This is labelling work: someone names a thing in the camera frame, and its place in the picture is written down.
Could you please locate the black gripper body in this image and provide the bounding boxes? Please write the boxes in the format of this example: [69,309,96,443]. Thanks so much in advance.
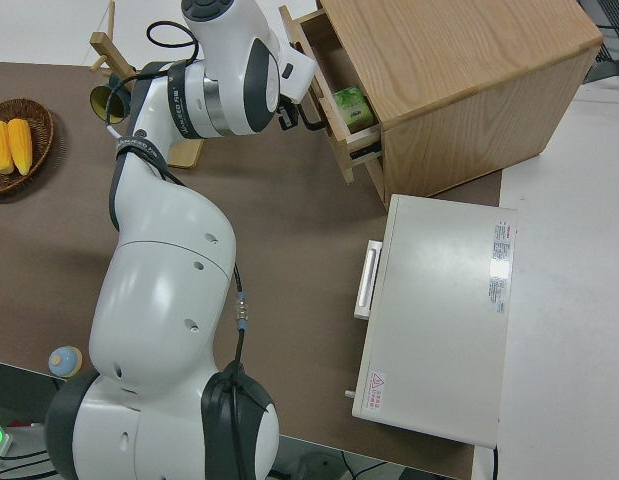
[274,94,303,133]

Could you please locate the black metal drawer handle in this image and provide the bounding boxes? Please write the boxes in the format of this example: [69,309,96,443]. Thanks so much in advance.
[296,99,326,130]

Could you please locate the light wooden drawer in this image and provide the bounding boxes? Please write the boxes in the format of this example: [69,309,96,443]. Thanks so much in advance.
[278,4,385,184]

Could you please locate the green tea packet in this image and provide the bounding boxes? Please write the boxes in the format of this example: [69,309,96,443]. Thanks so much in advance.
[332,85,375,134]

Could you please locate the brown table mat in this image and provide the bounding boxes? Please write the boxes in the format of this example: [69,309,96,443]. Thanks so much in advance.
[0,60,505,480]

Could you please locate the light wooden cabinet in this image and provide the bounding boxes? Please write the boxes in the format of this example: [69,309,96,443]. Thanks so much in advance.
[316,0,603,199]

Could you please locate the dark blue mug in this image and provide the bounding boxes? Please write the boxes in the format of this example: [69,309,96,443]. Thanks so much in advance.
[90,74,138,124]

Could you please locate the wooden mug rack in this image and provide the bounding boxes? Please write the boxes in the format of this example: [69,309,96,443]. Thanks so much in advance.
[90,0,205,169]

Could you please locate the white microwave oven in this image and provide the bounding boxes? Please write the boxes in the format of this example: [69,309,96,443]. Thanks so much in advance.
[344,193,519,449]

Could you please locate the brown wicker basket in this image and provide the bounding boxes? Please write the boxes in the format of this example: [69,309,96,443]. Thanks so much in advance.
[0,98,55,196]

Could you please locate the yellow corn cob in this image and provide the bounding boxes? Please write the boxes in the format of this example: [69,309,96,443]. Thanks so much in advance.
[0,121,14,175]
[7,118,34,176]

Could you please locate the small blue dome button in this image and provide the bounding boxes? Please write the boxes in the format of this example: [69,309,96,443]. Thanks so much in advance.
[48,346,84,379]

